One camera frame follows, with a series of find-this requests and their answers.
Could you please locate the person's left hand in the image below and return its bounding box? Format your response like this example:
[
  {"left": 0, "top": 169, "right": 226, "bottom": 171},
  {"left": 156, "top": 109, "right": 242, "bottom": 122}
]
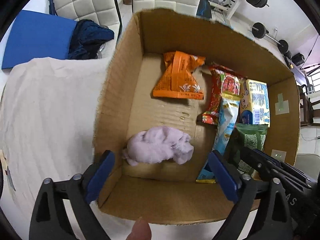
[{"left": 126, "top": 218, "right": 152, "bottom": 240}]

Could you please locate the floor barbell with plates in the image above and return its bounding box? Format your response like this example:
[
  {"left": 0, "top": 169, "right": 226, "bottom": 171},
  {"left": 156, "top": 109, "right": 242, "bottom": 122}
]
[{"left": 251, "top": 22, "right": 292, "bottom": 59}]

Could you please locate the blue long snack sachet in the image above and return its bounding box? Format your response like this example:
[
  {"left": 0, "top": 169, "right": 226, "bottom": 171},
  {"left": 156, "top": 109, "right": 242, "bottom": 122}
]
[{"left": 196, "top": 93, "right": 241, "bottom": 183}]

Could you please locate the grey upholstered seat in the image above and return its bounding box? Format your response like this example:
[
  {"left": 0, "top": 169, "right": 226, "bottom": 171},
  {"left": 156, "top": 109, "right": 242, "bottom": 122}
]
[{"left": 295, "top": 154, "right": 320, "bottom": 180}]

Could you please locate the green snack bag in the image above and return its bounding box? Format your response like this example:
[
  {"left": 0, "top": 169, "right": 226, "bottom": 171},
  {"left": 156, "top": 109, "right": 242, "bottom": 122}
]
[{"left": 224, "top": 123, "right": 268, "bottom": 176}]

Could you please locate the black speaker box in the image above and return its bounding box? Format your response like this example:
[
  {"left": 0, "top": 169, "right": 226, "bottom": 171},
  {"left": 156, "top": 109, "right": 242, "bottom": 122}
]
[{"left": 291, "top": 53, "right": 305, "bottom": 66}]

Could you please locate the lilac cloth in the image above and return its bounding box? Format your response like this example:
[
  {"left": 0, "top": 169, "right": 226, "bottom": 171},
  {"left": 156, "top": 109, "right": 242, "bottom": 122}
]
[{"left": 122, "top": 126, "right": 194, "bottom": 166}]

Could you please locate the dark wooden stool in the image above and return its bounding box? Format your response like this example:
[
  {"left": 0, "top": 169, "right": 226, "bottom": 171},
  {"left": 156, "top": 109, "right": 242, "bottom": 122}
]
[{"left": 297, "top": 85, "right": 320, "bottom": 127}]

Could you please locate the white table cloth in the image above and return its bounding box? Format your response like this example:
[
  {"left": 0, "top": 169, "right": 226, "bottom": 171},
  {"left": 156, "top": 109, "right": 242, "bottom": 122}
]
[{"left": 0, "top": 56, "right": 261, "bottom": 240}]

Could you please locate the blue foam mat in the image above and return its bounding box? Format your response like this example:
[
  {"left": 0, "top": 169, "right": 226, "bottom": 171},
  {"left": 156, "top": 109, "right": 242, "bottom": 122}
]
[{"left": 2, "top": 10, "right": 77, "bottom": 69}]

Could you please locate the orange snack bag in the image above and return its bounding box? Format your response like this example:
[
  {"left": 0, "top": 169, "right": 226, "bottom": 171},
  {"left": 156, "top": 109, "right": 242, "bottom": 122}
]
[{"left": 152, "top": 51, "right": 206, "bottom": 100}]

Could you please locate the dark blue garment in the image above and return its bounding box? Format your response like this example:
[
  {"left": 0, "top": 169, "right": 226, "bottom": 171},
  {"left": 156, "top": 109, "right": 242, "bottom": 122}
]
[{"left": 67, "top": 20, "right": 114, "bottom": 60}]

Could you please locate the blue printed cardboard milk box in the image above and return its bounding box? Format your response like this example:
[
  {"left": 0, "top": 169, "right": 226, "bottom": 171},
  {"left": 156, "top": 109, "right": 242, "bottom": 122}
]
[{"left": 94, "top": 9, "right": 300, "bottom": 225}]

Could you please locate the left white padded chair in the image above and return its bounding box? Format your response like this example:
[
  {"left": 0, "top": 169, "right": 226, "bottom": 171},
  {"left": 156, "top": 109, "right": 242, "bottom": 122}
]
[{"left": 53, "top": 0, "right": 122, "bottom": 59}]

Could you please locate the red snack packet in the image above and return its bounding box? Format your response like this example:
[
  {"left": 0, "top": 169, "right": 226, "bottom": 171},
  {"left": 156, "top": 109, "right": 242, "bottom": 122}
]
[{"left": 202, "top": 63, "right": 244, "bottom": 125}]

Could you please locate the yellow blue snack pack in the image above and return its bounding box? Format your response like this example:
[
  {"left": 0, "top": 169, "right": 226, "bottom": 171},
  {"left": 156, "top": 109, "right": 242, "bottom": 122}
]
[{"left": 239, "top": 79, "right": 270, "bottom": 126}]

